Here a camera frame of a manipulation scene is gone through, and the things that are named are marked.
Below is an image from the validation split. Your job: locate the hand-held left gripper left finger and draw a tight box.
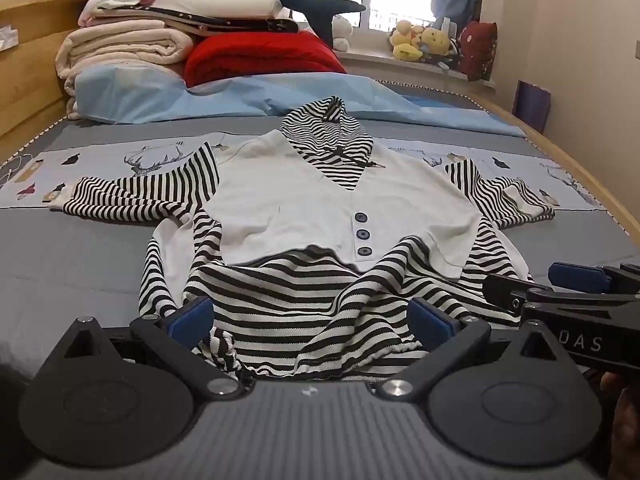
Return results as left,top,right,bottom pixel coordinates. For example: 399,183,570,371
62,296,247,402

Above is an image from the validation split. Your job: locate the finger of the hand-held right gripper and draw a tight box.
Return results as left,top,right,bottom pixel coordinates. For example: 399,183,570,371
482,274,553,313
548,262,640,295

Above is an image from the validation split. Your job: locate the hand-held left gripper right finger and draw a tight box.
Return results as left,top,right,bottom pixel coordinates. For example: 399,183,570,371
376,298,561,402

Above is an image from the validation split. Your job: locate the striped white hooded sweater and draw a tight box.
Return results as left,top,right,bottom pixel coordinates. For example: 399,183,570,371
49,96,557,386

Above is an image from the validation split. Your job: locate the person's right hand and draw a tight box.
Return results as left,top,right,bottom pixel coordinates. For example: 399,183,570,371
600,372,640,480

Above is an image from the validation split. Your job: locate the grey bed sheet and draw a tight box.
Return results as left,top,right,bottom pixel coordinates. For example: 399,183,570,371
0,80,640,396

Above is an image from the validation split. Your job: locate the light blue quilt cover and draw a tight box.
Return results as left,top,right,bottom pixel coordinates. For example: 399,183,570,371
67,65,528,138

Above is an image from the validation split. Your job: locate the red cushion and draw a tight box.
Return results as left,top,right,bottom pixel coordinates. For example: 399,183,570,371
457,21,499,82

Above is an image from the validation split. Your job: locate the yellow round plush toy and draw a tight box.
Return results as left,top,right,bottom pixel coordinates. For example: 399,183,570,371
420,26,452,57

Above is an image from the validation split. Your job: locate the red folded blanket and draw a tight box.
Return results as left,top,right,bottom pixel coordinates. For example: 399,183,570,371
184,31,348,88

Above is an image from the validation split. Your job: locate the cream folded blanket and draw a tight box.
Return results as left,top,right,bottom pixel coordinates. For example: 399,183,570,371
55,24,196,121

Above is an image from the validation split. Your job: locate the wooden headboard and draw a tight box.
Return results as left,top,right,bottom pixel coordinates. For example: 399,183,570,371
0,0,103,163

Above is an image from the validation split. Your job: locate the dark star-patterned cloth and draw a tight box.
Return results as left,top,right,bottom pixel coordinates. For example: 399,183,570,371
95,7,301,39

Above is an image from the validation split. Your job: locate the white plush toy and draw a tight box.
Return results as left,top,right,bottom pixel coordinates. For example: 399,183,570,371
330,14,356,52

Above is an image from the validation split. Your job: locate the white folded pillow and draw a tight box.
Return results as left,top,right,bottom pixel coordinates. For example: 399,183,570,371
150,0,287,25

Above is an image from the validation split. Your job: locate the thin white cable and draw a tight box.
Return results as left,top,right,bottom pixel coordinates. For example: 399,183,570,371
0,154,30,187

